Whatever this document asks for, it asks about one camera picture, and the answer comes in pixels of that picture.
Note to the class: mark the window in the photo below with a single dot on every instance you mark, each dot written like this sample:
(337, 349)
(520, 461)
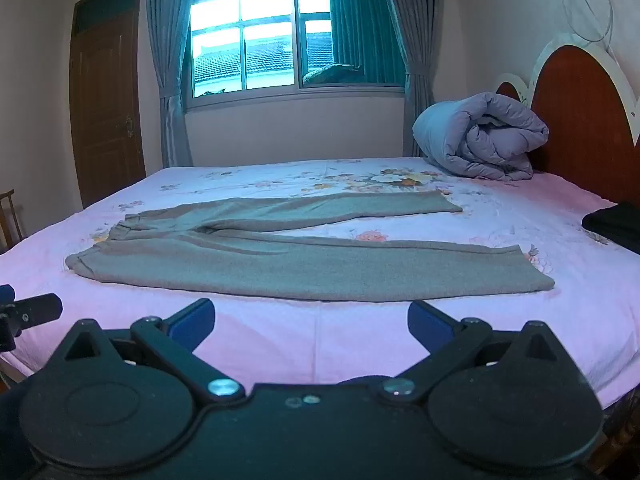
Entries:
(270, 35)

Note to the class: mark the green curtain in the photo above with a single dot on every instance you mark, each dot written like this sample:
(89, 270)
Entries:
(367, 30)

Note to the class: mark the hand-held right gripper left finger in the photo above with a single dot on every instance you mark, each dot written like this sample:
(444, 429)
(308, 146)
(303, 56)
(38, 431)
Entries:
(192, 322)

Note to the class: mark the wooden bed frame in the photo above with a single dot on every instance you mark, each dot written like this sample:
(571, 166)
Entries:
(622, 425)

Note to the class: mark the rolled grey-blue quilt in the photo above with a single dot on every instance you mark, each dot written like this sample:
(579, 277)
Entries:
(480, 135)

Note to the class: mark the red and white headboard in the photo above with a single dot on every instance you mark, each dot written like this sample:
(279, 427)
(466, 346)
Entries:
(585, 110)

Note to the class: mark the wooden chair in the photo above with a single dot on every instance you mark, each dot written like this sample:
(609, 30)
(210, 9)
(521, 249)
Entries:
(9, 220)

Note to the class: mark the black cloth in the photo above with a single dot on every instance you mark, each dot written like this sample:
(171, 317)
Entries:
(615, 227)

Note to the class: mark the brown wooden door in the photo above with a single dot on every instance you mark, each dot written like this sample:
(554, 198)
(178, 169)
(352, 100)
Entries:
(107, 110)

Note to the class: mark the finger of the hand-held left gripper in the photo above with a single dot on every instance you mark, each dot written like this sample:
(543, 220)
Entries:
(37, 307)

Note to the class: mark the grey pants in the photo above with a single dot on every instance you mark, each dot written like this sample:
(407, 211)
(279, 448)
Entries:
(300, 265)

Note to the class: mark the grey curtain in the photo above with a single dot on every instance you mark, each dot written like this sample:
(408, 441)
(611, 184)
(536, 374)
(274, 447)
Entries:
(415, 35)
(167, 60)

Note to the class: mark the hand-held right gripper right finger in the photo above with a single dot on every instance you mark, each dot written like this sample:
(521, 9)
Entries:
(425, 325)

